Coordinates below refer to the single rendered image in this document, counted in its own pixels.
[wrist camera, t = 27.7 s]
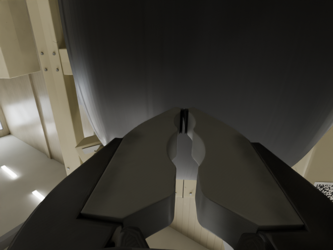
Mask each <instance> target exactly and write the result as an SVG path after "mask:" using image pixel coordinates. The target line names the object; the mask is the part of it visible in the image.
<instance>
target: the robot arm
mask: <svg viewBox="0 0 333 250"><path fill-rule="evenodd" d="M183 123H184V133H187V135H188V136H189V137H190V138H191V139H192V152H191V156H192V158H193V159H194V160H195V161H196V162H197V163H198V165H199V167H198V174H197V183H196V192H195V204H196V212H197V219H198V222H199V224H200V225H201V226H202V227H203V228H204V229H206V230H208V231H209V232H211V233H212V234H214V235H215V236H217V237H219V238H220V239H222V240H223V244H224V248H225V250H333V202H332V201H331V200H330V199H329V198H328V197H327V196H326V195H324V194H323V193H322V192H321V191H320V190H319V189H317V188H316V187H315V186H314V185H312V184H311V183H310V182H309V181H307V180H306V179H305V178H304V177H302V176H301V175H300V174H299V173H297V172H296V171H295V170H293V169H292V168H291V167H290V166H288V165H287V164H286V163H285V162H283V161H282V160H281V159H280V158H279V157H277V156H276V155H275V154H273V153H272V152H271V151H269V150H268V149H267V148H266V147H264V146H263V145H262V144H261V143H259V142H250V141H249V140H248V139H247V138H246V137H245V136H243V135H242V134H241V133H239V132H238V131H237V130H235V129H234V128H232V127H231V126H229V125H227V124H225V123H223V122H222V121H220V120H218V119H216V118H214V117H212V116H210V115H208V114H206V113H204V112H202V111H200V110H198V109H196V108H193V107H191V108H188V109H183V108H179V107H174V108H171V109H169V110H167V111H165V112H163V113H161V114H159V115H157V116H155V117H153V118H151V119H149V120H147V121H145V122H143V123H141V124H140V125H138V126H137V127H135V128H134V129H133V130H131V131H130V132H129V133H128V134H126V135H125V136H124V137H123V138H116V137H115V138H114V139H113V140H112V141H110V142H109V143H108V144H107V145H105V146H104V147H103V148H102V149H100V150H99V151H98V152H97V153H95V154H94V155H93V156H92V157H90V158H89V159H88V160H87V161H85V162H84V163H83V164H82V165H80V166H79V167H78V168H77V169H75V170H74V171H73V172H72V173H71V174H69V175H68V176H67V177H66V178H64V179H63V180H62V181H61V182H60V183H59V184H58V185H57V186H56V187H55V188H54V189H53V190H52V191H51V192H50V193H49V194H48V195H47V196H46V197H45V198H44V199H43V200H42V201H41V202H40V203H39V205H38V206H37V207H36V208H35V209H34V211H33V212H32V213H31V214H30V216H29V217H28V218H27V220H26V221H25V222H24V224H23V225H22V227H21V228H20V229H19V231H18V232H17V234H16V235H15V237H14V239H13V240H12V242H11V243H10V245H9V247H8V248H7V250H166V249H150V248H149V246H148V244H147V242H146V240H145V239H146V238H148V237H149V236H151V235H153V234H155V233H156V232H158V231H160V230H162V229H164V228H166V227H167V226H169V225H170V224H171V223H172V222H173V220H174V209H175V189H176V166H175V164H174V163H173V162H172V160H173V159H174V158H175V157H176V152H177V137H178V136H179V134H180V133H182V124H183Z"/></svg>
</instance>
